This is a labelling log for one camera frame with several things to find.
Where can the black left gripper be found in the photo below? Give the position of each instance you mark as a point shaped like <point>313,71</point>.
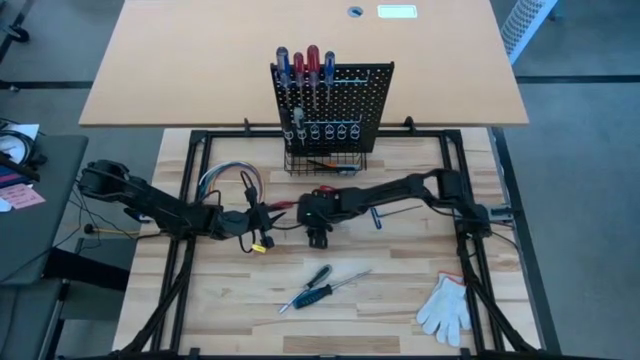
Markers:
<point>237,222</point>

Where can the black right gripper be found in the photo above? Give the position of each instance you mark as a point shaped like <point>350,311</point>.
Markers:
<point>320,210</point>

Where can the thin black pen-like tool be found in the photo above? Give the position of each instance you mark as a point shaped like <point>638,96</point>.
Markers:
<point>315,162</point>

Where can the black and grey screwdriver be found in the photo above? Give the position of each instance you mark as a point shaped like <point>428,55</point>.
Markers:
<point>299,117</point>
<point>320,275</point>

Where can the blue and black screwdriver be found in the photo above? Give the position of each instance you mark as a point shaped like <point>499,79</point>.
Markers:
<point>310,299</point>

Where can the small blue clear screwdriver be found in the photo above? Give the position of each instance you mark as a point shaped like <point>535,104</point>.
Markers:
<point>329,64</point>

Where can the small red clear screwdriver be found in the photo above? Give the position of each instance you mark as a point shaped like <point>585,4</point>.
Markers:
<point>299,64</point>

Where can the large red clear screwdriver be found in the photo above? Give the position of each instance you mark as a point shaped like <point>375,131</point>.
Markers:
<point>313,59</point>

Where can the large blue clear screwdriver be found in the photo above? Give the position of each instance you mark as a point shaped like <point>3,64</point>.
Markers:
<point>283,62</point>

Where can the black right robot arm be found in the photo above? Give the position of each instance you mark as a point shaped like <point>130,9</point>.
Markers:
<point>390,192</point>

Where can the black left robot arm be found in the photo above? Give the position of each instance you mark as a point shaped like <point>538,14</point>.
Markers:
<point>150,200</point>

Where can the black metal pegboard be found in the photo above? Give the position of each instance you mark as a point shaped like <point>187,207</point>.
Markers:
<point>362,100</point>

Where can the white knit work glove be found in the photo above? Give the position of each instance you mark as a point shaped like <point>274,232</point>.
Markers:
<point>445,310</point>

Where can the beige wooden desk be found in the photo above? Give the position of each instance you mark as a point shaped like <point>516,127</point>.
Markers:
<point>200,60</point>

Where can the yellow rod with black knob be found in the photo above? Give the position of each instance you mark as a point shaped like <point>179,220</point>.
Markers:
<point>89,229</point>

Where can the white rectangular desk plate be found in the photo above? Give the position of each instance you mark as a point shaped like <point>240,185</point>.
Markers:
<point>397,11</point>

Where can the grey side table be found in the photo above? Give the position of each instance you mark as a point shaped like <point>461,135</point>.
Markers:
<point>45,235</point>

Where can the pink paper note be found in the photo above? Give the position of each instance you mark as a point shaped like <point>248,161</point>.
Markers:
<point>22,196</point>

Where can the white paper sheet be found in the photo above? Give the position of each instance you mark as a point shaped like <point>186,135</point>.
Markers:
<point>27,131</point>

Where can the white perforated panel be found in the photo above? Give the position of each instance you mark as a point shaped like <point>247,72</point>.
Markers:
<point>527,22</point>

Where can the black chair caster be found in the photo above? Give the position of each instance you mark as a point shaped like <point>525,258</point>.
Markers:
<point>19,34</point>

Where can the black aluminium table frame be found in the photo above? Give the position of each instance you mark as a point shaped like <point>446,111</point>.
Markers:
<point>230,134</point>

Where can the black frame clamp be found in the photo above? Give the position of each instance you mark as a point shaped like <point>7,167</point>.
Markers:
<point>246,126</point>
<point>409,125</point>

